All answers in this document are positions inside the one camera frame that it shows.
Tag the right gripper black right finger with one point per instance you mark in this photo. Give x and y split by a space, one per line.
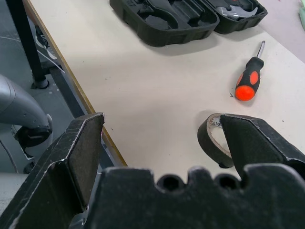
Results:
257 143

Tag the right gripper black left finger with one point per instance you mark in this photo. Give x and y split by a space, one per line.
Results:
52 167

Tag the black tape roll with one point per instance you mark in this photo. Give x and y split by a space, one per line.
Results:
202 140

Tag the orange black screwdriver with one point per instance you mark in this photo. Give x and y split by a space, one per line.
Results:
250 71

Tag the black tool case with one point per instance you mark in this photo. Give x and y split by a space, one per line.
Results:
166 35

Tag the grey white sneaker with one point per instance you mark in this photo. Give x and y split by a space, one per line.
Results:
47 47

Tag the black metal table leg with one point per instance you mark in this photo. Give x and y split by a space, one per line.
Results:
26 43

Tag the silver claw hammer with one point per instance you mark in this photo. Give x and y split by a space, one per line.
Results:
236 13

